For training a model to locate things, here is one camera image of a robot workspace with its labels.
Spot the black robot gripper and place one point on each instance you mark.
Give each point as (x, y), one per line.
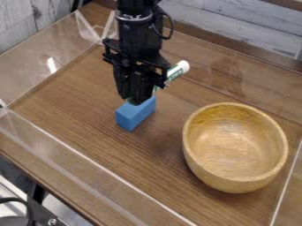
(134, 53)

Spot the brown wooden bowl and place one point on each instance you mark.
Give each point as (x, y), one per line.
(236, 147)

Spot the black metal table bracket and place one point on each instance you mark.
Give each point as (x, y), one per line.
(44, 216)

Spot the blue foam block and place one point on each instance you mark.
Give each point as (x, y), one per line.
(132, 115)

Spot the clear acrylic tray wall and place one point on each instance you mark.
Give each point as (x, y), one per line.
(126, 178)

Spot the green dry erase marker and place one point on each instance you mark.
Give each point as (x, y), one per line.
(177, 71)

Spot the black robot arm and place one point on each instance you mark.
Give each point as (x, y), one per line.
(133, 7)

